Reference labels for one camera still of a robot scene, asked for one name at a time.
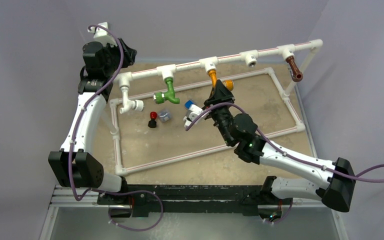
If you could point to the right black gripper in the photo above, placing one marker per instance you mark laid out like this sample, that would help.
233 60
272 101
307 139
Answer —
219 95

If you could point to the brown plastic faucet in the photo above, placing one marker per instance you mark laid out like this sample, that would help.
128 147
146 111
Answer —
296 73

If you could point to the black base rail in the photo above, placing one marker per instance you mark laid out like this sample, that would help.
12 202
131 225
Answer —
248 200

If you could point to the clear plastic small box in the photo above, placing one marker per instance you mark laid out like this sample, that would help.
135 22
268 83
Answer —
164 115

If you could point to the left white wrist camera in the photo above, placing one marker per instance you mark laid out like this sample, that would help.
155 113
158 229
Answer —
102 36

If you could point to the green plastic faucet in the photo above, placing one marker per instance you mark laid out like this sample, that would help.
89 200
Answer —
169 95

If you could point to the blue small block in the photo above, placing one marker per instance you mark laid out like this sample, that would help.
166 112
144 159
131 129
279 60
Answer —
188 104

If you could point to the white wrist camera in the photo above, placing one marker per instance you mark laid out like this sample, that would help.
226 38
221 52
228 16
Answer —
198 110
102 36

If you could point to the red and black knob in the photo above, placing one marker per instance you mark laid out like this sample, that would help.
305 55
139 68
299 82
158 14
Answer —
153 120

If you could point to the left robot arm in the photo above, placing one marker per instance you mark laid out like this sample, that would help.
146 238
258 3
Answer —
73 163

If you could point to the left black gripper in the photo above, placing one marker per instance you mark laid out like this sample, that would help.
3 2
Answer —
129 56

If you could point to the white plastic clip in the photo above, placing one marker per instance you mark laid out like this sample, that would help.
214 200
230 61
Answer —
189 118

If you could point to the white plastic faucet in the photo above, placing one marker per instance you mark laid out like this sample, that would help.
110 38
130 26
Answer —
124 80

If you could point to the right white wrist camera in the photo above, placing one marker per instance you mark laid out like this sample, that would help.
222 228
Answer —
198 110

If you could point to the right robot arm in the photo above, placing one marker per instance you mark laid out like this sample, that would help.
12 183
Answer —
333 180

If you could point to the orange plastic faucet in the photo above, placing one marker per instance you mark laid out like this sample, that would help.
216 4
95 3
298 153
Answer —
212 73

